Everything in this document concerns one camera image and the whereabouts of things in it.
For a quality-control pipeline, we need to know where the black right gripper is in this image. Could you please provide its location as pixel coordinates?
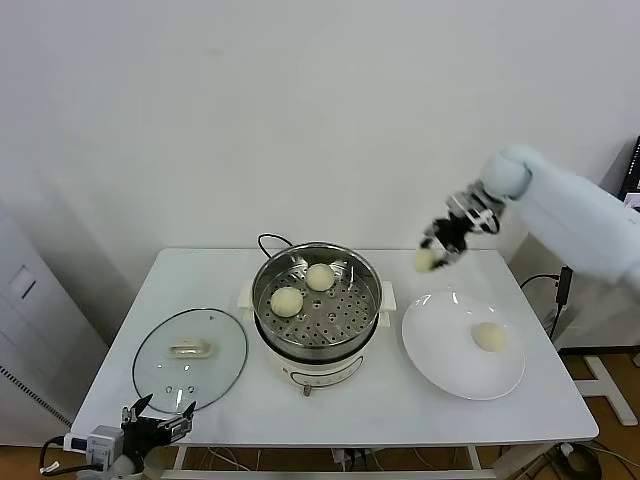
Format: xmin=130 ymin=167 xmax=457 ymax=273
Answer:
xmin=420 ymin=212 xmax=474 ymax=271

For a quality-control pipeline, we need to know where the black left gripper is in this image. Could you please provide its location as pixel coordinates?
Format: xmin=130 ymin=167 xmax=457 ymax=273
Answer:
xmin=121 ymin=394 xmax=198 ymax=460

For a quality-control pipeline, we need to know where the white steamed baozi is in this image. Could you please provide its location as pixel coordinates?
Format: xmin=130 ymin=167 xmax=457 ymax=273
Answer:
xmin=472 ymin=322 xmax=509 ymax=353
xmin=413 ymin=248 xmax=437 ymax=274
xmin=270 ymin=286 xmax=304 ymax=318
xmin=305 ymin=263 xmax=335 ymax=292

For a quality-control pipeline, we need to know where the glass lid with cream handle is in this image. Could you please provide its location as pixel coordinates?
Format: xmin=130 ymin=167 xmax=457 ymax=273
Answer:
xmin=132 ymin=307 xmax=250 ymax=415

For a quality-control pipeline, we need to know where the stainless steel steamer basket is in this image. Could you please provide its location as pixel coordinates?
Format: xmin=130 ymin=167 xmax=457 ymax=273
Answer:
xmin=251 ymin=242 xmax=384 ymax=357

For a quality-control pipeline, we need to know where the white round plate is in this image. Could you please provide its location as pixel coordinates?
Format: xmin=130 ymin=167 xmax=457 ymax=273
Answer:
xmin=401 ymin=289 xmax=528 ymax=401

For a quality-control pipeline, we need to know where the grey cabinet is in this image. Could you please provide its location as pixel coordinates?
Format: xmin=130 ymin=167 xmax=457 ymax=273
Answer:
xmin=0 ymin=204 xmax=111 ymax=446

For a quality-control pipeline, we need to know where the white electric cooker pot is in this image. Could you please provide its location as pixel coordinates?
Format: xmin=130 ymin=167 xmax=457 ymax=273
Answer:
xmin=238 ymin=279 xmax=399 ymax=399

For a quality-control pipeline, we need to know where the power strip under table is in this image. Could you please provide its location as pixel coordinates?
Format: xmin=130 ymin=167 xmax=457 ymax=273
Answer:
xmin=332 ymin=448 xmax=374 ymax=469

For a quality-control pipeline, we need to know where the black laptop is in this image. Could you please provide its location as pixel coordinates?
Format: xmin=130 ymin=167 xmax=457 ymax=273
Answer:
xmin=617 ymin=135 xmax=640 ymax=214

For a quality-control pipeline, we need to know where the white table frame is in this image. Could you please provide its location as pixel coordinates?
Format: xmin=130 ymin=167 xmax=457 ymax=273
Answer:
xmin=144 ymin=443 xmax=501 ymax=480

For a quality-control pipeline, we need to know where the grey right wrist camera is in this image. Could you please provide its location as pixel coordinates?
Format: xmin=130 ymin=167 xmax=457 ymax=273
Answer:
xmin=446 ymin=180 xmax=503 ymax=224

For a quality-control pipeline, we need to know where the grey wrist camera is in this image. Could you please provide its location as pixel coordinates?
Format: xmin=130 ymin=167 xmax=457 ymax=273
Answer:
xmin=63 ymin=424 xmax=124 ymax=466
xmin=446 ymin=180 xmax=503 ymax=224

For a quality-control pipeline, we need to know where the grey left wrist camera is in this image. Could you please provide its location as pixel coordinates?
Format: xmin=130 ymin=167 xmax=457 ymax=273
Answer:
xmin=63 ymin=424 xmax=124 ymax=466

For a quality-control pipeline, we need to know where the dark left wrist cable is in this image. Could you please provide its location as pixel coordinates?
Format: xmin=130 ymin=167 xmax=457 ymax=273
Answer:
xmin=38 ymin=437 xmax=66 ymax=474

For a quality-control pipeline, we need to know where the black cooker power cord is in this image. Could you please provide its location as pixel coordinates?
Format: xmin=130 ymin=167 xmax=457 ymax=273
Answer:
xmin=258 ymin=233 xmax=296 ymax=261

